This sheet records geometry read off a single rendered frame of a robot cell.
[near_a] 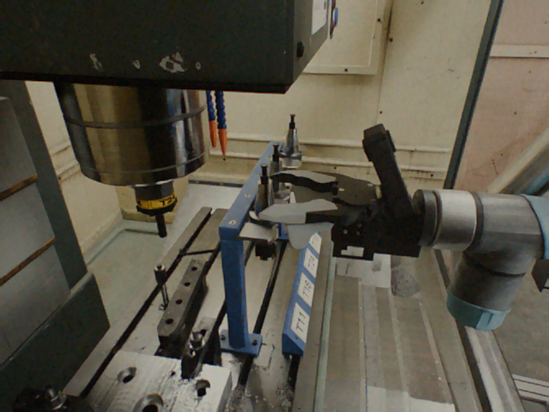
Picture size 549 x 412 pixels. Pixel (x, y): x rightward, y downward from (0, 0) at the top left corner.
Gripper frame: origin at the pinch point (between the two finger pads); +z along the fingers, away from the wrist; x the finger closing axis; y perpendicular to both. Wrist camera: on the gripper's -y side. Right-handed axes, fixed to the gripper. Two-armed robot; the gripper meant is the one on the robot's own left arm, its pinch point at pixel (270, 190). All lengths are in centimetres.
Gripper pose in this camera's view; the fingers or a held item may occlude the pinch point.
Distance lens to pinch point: 47.5
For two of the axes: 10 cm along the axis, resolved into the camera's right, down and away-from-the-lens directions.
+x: 1.1, -4.8, 8.7
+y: -0.4, 8.7, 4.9
